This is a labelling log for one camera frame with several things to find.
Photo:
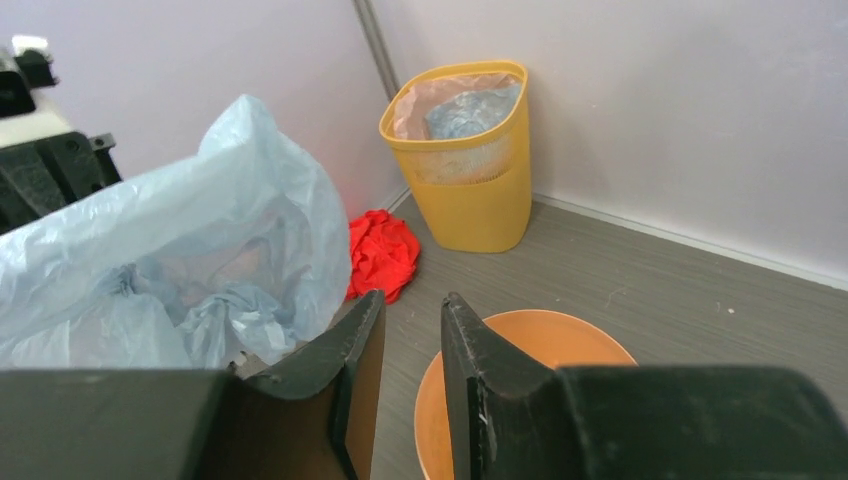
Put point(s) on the blue bag inside yellow bin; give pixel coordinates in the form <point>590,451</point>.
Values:
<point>471,113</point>

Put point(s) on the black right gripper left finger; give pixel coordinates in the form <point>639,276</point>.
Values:
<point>312,415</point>

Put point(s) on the yellow mesh trash bin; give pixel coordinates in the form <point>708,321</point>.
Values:
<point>475,193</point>

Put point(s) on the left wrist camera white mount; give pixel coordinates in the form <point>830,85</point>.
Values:
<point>27,112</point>

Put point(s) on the orange round trash bin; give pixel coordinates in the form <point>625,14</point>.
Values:
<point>552,338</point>

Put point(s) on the light blue trash bag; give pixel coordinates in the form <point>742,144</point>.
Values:
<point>243,247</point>

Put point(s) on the red crumpled trash bag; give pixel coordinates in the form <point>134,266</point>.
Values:
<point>384,254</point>

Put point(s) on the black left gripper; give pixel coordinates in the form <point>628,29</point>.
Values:
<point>45,175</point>

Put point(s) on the left aluminium frame post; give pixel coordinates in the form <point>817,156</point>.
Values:
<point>370,26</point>

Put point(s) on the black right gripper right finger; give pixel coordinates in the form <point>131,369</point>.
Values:
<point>511,417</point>

